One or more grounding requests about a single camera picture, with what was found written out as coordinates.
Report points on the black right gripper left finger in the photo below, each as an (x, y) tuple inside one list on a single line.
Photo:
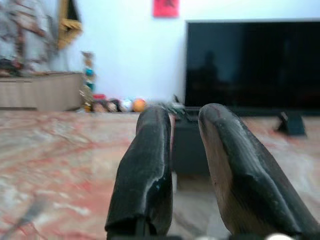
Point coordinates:
[(145, 175)]

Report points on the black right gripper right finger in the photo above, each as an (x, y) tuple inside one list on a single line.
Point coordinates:
[(250, 180)]

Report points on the black low television cabinet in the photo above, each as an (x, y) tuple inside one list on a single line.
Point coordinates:
[(190, 147)]

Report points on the marble table with red edge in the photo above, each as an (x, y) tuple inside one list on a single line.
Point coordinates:
[(300, 155)]

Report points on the orange toy ball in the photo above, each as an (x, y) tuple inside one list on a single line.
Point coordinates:
[(139, 105)]

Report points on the white toy ball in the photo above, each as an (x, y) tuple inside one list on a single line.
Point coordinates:
[(127, 105)]

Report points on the small green ornament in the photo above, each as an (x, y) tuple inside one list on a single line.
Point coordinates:
[(178, 107)]

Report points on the doll head with dark hair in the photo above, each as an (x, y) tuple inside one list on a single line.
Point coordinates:
[(114, 105)]

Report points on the doll head with brown face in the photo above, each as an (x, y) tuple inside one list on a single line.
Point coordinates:
[(100, 107)]

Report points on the jar with red lid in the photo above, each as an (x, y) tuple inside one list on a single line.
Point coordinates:
[(99, 96)]

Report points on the black flat screen television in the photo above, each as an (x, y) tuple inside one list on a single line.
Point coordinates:
[(250, 62)]

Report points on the light wooden sideboard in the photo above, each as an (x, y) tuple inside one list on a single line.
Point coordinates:
[(45, 92)]

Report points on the dried flower arrangement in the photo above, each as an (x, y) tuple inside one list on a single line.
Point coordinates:
[(22, 37)]

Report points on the yellow fan wall decoration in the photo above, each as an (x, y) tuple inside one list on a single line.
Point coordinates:
[(68, 27)]

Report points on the red wall poster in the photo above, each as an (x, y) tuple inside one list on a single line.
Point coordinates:
[(166, 8)]

